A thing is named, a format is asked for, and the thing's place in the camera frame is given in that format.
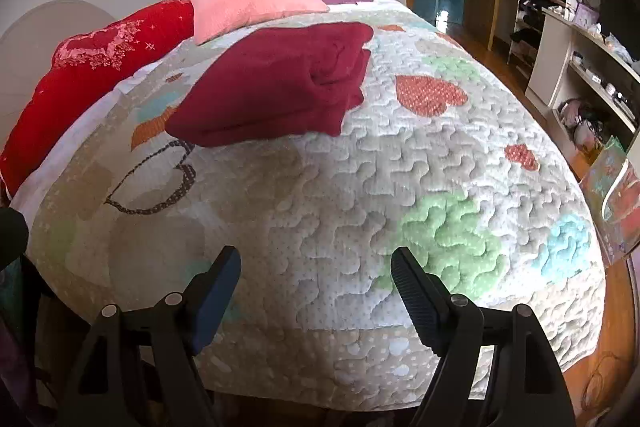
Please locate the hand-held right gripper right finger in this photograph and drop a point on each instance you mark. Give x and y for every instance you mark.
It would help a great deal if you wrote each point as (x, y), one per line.
(416, 293)

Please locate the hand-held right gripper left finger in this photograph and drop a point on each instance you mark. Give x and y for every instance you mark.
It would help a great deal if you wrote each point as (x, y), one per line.
(215, 298)

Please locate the maroon sweater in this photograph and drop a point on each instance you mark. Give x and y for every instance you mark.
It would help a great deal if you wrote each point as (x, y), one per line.
(280, 92)

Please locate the white blanket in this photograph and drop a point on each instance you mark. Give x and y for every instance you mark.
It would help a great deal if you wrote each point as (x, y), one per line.
(55, 152)

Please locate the heart patterned quilt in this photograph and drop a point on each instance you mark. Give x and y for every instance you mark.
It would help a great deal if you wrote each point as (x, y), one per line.
(325, 207)

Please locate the red pillow with pink print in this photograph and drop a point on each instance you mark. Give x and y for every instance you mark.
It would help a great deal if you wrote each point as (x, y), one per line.
(65, 82)

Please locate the white headboard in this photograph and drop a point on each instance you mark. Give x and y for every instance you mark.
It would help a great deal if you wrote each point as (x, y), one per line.
(35, 37)

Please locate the colourful gift bag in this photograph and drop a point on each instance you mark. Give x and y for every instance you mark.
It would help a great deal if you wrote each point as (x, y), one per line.
(612, 202)

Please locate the pink and black bags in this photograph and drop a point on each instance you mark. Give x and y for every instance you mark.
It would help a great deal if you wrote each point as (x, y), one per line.
(582, 124)

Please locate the white shelf unit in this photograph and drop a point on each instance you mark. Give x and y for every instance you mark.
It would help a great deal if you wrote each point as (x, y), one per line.
(555, 57)

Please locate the lilac box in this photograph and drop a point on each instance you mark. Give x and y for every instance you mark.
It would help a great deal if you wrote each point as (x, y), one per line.
(586, 14)

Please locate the black television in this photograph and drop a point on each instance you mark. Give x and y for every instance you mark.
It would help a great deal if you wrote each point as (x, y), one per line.
(620, 12)

